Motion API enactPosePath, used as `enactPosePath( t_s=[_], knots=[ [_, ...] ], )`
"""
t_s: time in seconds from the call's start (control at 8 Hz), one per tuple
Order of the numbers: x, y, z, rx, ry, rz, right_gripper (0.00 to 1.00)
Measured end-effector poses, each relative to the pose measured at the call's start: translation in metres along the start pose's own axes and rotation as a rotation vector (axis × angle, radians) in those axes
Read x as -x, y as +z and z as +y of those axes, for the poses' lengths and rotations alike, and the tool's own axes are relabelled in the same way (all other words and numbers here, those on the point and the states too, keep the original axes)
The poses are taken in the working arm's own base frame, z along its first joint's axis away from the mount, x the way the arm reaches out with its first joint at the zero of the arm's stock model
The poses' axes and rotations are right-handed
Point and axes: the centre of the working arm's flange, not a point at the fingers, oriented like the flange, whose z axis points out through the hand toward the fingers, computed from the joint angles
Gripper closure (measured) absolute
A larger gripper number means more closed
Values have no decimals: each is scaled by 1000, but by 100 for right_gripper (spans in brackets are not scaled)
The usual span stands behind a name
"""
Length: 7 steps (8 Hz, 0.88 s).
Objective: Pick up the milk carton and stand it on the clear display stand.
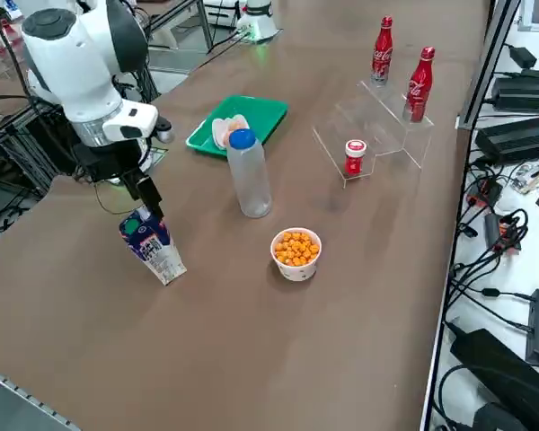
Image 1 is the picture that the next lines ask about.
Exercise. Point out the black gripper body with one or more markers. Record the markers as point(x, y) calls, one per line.
point(108, 161)

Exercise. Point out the blue white milk carton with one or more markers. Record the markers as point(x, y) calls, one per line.
point(155, 251)

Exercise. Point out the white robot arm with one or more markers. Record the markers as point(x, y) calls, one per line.
point(72, 76)
point(260, 22)

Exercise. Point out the clear acrylic display stand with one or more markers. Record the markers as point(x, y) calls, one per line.
point(386, 130)

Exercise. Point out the black metal rack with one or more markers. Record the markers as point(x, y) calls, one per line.
point(36, 148)

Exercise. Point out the pale snack packet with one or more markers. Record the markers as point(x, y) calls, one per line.
point(224, 128)

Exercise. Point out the clear bottle with blue cap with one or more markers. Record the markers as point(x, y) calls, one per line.
point(251, 179)

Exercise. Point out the green plastic tray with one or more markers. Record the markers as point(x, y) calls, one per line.
point(256, 112)

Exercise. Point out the orange snack balls heap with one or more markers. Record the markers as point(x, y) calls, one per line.
point(296, 249)

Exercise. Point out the white paper snack cup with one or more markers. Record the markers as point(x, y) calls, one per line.
point(296, 270)

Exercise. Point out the white box device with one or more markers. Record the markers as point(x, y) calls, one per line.
point(222, 11)

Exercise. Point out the small red jar white lid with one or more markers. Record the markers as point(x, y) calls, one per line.
point(355, 161)

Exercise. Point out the red cola bottle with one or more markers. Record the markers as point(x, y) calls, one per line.
point(381, 54)
point(417, 90)

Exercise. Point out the black red power plug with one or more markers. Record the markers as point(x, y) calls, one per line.
point(509, 240)
point(485, 193)

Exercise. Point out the small black adapter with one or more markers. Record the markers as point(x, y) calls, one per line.
point(492, 231)

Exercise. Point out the black power brick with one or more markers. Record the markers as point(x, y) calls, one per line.
point(525, 94)
point(516, 139)

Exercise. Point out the white printed packet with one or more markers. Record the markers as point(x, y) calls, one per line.
point(536, 175)

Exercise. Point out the long black power strip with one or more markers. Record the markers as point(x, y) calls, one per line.
point(498, 363)

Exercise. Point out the black power adapter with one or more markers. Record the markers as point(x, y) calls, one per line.
point(523, 56)

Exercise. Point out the aluminium table rail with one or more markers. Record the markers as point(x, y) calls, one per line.
point(22, 390)

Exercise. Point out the aluminium frame post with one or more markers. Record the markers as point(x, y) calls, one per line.
point(485, 67)

